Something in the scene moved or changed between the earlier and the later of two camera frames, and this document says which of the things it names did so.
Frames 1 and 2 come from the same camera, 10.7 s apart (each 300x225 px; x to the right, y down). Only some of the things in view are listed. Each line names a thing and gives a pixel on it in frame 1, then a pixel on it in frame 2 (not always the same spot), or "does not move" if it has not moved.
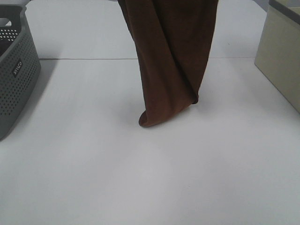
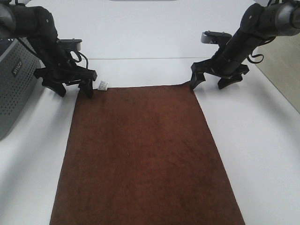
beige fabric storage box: x=277 y=56 does not move
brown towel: x=173 y=38 to x=142 y=156
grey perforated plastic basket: x=20 y=64 does not move
